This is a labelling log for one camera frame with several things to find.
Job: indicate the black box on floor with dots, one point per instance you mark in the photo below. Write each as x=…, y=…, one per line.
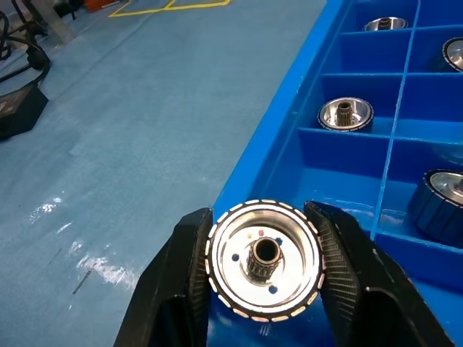
x=20, y=112

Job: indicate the blue plastic compartment tray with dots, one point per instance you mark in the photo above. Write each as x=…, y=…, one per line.
x=282, y=144

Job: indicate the metal roller with ribbed rim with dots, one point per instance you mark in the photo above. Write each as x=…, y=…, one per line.
x=331, y=115
x=455, y=54
x=396, y=24
x=434, y=209
x=293, y=253

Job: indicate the grey metal leg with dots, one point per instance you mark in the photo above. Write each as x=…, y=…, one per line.
x=59, y=25

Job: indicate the orange object on floor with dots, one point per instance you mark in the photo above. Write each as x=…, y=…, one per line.
x=99, y=4

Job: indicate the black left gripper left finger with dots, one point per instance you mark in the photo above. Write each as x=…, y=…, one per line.
x=170, y=289

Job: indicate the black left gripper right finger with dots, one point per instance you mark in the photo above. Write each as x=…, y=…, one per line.
x=369, y=307

